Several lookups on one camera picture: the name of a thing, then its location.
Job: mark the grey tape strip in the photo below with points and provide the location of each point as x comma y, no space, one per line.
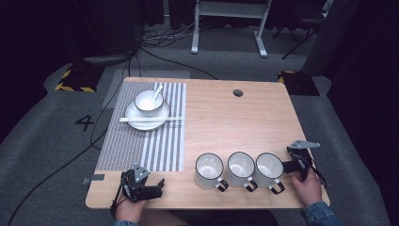
94,178

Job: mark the black yellow striped base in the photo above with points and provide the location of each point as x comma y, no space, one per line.
299,83
80,78

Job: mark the black tripod stand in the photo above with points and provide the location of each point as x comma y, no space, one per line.
298,34

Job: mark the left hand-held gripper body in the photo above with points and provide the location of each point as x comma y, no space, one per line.
135,185

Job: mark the white metal desk frame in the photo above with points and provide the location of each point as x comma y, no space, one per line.
230,9

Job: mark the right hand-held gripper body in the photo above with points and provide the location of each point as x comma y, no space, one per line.
302,158

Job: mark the grey pillar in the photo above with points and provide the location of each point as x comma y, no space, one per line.
329,40

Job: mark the person's left hand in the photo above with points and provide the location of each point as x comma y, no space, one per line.
130,209

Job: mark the white bowl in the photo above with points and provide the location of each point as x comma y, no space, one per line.
146,103

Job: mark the white mug black rim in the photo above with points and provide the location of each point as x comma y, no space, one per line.
268,172
240,171
207,172

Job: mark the white chopstick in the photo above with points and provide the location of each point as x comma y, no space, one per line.
125,120

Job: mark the grey striped placemat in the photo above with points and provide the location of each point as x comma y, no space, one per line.
131,147

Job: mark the white plate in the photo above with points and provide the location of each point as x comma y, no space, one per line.
138,123

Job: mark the white spoon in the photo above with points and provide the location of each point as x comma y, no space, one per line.
157,92

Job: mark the person's right hand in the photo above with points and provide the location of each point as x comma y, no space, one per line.
309,190

